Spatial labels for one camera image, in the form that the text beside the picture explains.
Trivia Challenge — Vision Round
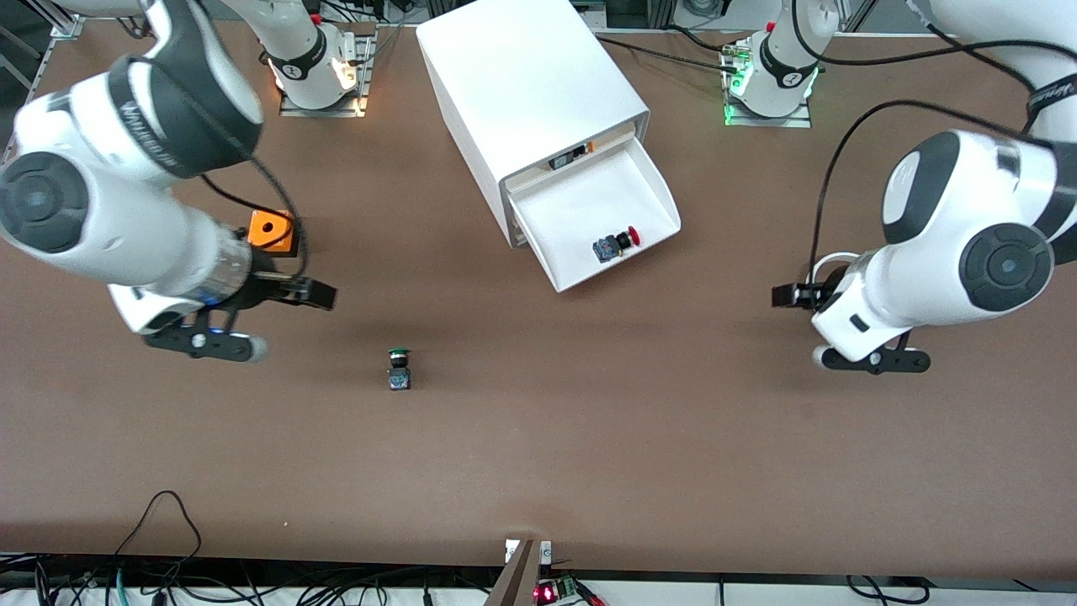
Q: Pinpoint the black cable on table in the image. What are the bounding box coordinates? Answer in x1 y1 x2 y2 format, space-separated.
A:
593 35 745 77

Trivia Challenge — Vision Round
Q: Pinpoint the brown angled bar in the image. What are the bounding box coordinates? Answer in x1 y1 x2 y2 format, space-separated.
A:
484 539 541 606

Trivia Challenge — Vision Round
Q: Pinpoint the black and orange small part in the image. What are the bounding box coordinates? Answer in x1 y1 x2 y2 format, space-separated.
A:
547 141 595 171

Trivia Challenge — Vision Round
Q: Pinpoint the orange block with hole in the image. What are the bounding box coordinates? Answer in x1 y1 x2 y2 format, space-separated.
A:
247 209 300 258

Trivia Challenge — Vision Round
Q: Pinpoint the aluminium frame profile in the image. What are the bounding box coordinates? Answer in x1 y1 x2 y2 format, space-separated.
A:
0 0 87 161

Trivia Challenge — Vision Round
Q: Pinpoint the white drawer cabinet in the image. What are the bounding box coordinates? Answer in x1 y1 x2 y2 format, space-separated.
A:
416 0 651 250

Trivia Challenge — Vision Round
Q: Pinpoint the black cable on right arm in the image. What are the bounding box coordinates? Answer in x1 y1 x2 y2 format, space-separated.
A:
126 55 310 283

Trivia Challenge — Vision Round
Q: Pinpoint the green circuit board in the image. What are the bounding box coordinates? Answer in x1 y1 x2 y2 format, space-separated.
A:
533 575 592 606

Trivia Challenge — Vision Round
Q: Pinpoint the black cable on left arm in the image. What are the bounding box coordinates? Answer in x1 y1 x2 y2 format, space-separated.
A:
789 0 1041 93
808 99 1057 287

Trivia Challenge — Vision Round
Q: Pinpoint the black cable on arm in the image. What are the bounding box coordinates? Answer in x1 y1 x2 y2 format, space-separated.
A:
126 55 310 283
789 0 1041 93
808 99 1057 287

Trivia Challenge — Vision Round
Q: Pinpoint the black looped cable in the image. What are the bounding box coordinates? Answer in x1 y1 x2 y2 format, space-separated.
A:
114 491 203 582

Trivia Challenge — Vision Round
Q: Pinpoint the white scoop drawer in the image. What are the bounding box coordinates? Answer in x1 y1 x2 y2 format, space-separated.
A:
507 135 682 294

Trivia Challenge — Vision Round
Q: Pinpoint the red push button switch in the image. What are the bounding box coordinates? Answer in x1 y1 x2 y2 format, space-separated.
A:
592 226 641 264

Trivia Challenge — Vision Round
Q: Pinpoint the white half ring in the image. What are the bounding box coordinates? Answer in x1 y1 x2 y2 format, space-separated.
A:
808 251 861 287

